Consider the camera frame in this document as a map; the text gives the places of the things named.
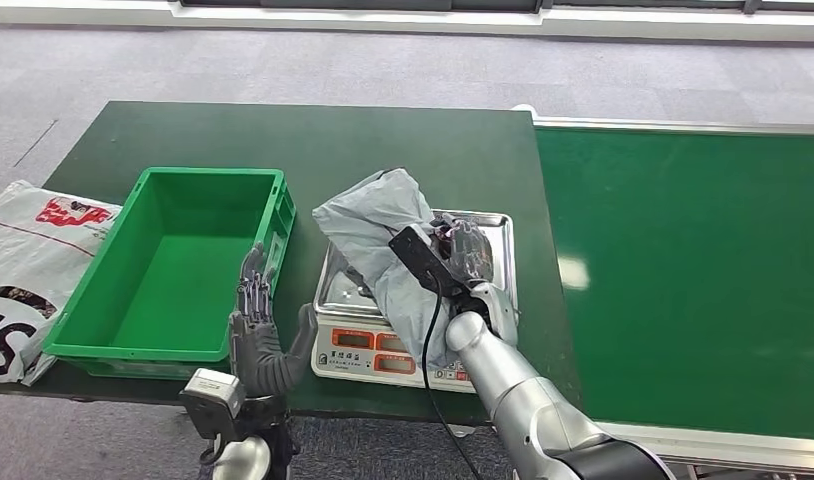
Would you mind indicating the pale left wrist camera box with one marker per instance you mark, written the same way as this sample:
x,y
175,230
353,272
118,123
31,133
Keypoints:
x,y
211,391

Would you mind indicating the white electronic scale steel tray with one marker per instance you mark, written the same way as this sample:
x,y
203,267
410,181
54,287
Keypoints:
x,y
354,341

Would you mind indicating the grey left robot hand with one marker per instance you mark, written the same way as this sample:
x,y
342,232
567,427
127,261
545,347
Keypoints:
x,y
258,358

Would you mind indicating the white window sill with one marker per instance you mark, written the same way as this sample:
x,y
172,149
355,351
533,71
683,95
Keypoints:
x,y
82,13

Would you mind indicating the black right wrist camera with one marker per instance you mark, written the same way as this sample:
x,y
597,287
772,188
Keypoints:
x,y
420,255

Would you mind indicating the white plastic bag red print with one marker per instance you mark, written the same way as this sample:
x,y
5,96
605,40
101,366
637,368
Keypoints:
x,y
29,252

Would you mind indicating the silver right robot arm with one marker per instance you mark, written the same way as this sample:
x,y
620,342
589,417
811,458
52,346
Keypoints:
x,y
513,391

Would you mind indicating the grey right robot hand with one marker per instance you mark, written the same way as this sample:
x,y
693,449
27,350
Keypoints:
x,y
470,255

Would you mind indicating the grey plastic mailer package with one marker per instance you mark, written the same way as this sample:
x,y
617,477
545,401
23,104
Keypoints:
x,y
374,212

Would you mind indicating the green conveyor belt aluminium frame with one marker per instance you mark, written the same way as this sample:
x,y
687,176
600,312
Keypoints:
x,y
678,265

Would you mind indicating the small white plastic piece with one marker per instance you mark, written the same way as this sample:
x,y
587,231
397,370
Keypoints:
x,y
461,430

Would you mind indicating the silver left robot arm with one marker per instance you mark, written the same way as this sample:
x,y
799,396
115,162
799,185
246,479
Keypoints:
x,y
244,460

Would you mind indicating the green plastic crate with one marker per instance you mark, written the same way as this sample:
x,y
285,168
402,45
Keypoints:
x,y
168,285

